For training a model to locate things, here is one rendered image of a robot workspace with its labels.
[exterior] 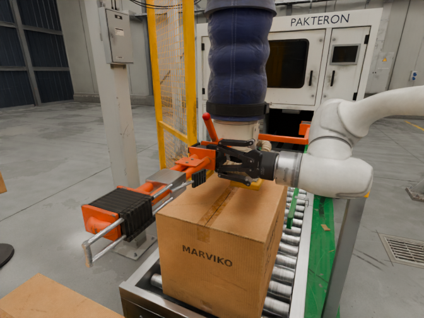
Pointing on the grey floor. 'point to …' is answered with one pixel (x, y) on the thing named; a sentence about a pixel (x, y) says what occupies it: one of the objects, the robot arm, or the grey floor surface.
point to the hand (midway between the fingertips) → (206, 156)
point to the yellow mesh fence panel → (188, 12)
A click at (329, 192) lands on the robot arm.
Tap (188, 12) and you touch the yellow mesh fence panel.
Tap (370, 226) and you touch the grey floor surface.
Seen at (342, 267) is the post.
